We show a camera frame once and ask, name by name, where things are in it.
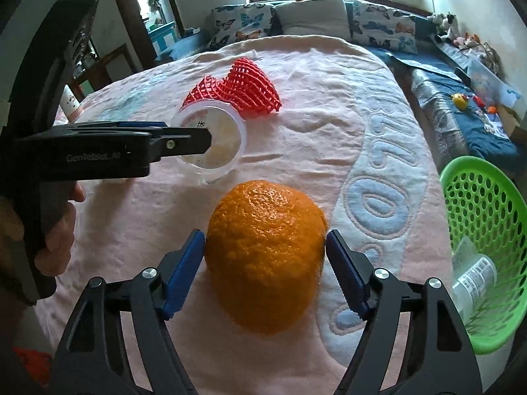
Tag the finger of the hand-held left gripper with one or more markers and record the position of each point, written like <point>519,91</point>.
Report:
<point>123,124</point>
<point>181,144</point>

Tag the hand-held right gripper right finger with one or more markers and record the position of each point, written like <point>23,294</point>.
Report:
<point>346,271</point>

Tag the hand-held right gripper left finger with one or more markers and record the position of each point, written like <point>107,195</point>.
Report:
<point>185,271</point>

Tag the clear plastic cup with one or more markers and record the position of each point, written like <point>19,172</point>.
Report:
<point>226,131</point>

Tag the orange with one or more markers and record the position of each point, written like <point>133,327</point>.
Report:
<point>263,255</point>

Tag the green plastic mesh basket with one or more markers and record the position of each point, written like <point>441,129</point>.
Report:
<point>481,214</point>

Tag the person's left hand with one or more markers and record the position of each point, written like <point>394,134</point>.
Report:
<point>61,234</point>

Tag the white bottle red label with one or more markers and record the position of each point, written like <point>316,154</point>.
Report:
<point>70,103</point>

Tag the dark wooden furniture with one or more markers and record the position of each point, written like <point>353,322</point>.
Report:
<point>103,66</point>

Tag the red foam fruit net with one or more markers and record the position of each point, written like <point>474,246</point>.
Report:
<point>247,86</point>

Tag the teal cabinet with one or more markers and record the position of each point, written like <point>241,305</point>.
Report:
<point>162,35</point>

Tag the pink blanket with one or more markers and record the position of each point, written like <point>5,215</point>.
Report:
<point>308,140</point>

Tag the clear bottle white label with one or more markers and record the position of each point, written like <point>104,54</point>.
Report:
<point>473,275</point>

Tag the butterfly print pillow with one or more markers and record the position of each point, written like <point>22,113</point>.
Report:
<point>238,24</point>
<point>385,26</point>

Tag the grey pillow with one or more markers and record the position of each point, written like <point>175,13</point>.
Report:
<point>313,18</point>

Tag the blue sofa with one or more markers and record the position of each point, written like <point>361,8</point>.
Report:
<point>477,140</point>

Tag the yellow toy duck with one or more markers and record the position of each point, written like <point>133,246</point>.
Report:
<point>460,101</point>

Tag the printed paper sheet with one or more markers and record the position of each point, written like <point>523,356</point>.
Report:
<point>494,125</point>

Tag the small red toy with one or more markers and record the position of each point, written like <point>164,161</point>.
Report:
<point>477,99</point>

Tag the cardboard box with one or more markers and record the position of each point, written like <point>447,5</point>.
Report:
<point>518,119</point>

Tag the clear plastic storage box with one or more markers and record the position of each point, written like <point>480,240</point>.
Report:
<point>488,78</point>

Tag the pile of plush toys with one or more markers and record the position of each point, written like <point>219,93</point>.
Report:
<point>473,43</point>

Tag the black white plush toy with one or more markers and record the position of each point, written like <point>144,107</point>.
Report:
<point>444,22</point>

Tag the dark wooden door frame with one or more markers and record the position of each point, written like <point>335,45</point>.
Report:
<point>119,12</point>

